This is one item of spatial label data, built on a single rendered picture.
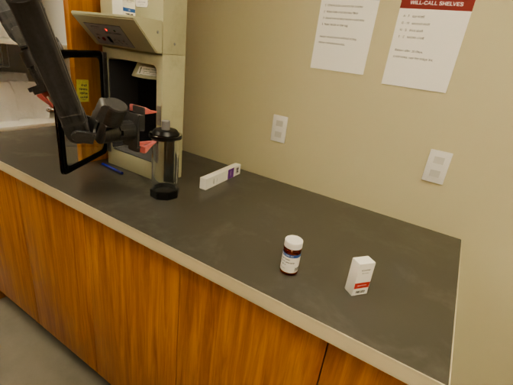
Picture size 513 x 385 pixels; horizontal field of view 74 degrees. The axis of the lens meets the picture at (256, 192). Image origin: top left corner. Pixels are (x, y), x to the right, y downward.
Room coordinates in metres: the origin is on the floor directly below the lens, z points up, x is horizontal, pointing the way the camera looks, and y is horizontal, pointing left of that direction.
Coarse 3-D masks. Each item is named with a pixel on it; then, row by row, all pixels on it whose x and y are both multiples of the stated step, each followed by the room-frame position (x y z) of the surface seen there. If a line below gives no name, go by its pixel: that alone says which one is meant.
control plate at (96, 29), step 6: (90, 24) 1.26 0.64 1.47; (96, 24) 1.24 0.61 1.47; (102, 24) 1.22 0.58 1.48; (90, 30) 1.29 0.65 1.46; (96, 30) 1.27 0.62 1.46; (102, 30) 1.25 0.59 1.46; (108, 30) 1.23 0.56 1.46; (120, 30) 1.19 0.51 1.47; (96, 36) 1.30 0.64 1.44; (102, 36) 1.28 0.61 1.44; (108, 36) 1.26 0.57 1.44; (114, 36) 1.24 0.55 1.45; (120, 36) 1.22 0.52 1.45; (126, 36) 1.20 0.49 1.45; (102, 42) 1.31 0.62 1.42; (108, 42) 1.29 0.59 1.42; (114, 42) 1.27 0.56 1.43; (120, 42) 1.25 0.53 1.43; (126, 42) 1.23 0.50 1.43
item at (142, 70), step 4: (136, 64) 1.34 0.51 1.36; (140, 64) 1.31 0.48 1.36; (144, 64) 1.30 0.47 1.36; (148, 64) 1.30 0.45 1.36; (136, 68) 1.32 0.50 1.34; (140, 68) 1.30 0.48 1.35; (144, 68) 1.30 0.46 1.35; (148, 68) 1.29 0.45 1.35; (152, 68) 1.30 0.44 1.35; (136, 72) 1.31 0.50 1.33; (140, 72) 1.29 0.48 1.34; (144, 72) 1.29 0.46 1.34; (148, 72) 1.29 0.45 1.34; (152, 72) 1.29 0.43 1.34; (136, 76) 1.29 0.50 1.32; (140, 76) 1.29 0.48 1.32; (144, 76) 1.28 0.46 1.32; (148, 76) 1.28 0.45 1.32; (152, 76) 1.28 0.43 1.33
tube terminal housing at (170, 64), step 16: (160, 0) 1.22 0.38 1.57; (176, 0) 1.26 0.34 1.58; (144, 16) 1.25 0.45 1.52; (160, 16) 1.22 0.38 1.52; (176, 16) 1.27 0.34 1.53; (176, 32) 1.27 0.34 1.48; (112, 48) 1.34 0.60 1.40; (176, 48) 1.27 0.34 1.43; (160, 64) 1.22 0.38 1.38; (176, 64) 1.27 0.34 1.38; (160, 80) 1.22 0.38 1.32; (176, 80) 1.27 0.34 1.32; (160, 96) 1.22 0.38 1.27; (176, 96) 1.28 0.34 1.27; (176, 112) 1.28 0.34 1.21; (176, 128) 1.28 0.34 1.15; (112, 160) 1.35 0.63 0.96; (128, 160) 1.30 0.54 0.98; (144, 160) 1.26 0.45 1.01
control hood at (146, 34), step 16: (80, 16) 1.25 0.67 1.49; (96, 16) 1.20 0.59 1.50; (112, 16) 1.16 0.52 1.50; (128, 16) 1.12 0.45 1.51; (128, 32) 1.18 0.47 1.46; (144, 32) 1.15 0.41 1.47; (160, 32) 1.20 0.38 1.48; (128, 48) 1.26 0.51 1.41; (144, 48) 1.20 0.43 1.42; (160, 48) 1.20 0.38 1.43
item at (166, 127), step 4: (164, 120) 1.11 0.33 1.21; (168, 120) 1.12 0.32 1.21; (164, 124) 1.10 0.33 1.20; (168, 124) 1.10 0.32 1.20; (156, 128) 1.11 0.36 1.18; (160, 128) 1.11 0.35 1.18; (164, 128) 1.10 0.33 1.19; (168, 128) 1.10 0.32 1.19; (172, 128) 1.13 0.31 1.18; (152, 132) 1.09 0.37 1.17; (156, 132) 1.08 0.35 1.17; (160, 132) 1.07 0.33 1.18; (164, 132) 1.07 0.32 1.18; (168, 132) 1.08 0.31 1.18; (172, 132) 1.09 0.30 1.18; (176, 132) 1.11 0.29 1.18; (160, 136) 1.07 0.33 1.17; (164, 136) 1.07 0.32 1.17; (168, 136) 1.07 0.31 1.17; (172, 136) 1.08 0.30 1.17
